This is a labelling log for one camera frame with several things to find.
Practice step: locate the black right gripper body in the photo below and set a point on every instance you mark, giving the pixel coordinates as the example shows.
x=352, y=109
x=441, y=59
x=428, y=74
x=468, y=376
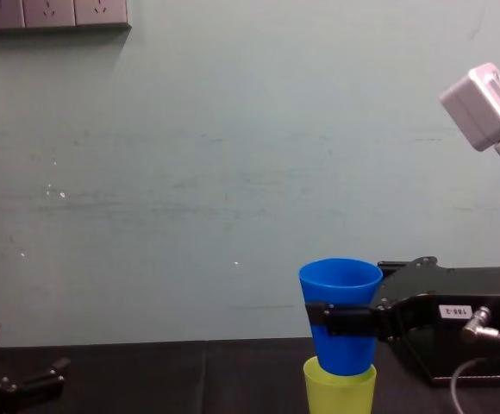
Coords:
x=474, y=282

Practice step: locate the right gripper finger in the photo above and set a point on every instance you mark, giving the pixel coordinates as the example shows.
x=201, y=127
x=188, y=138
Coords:
x=409, y=274
x=349, y=321

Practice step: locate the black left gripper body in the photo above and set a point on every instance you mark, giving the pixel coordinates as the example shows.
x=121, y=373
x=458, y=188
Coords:
x=0, y=399

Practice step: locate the blue plastic cup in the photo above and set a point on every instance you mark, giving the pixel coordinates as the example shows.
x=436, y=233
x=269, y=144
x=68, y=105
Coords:
x=340, y=276

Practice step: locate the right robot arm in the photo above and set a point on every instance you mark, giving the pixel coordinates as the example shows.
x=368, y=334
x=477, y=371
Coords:
x=474, y=108

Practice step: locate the yellow-green plastic cup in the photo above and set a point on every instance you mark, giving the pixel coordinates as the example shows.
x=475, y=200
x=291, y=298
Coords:
x=340, y=399

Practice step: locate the black table cloth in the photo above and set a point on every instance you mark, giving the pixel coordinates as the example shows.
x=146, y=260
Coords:
x=168, y=379

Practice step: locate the grey wall socket panel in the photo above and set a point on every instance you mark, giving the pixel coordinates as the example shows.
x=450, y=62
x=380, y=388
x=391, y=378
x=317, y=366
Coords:
x=51, y=13

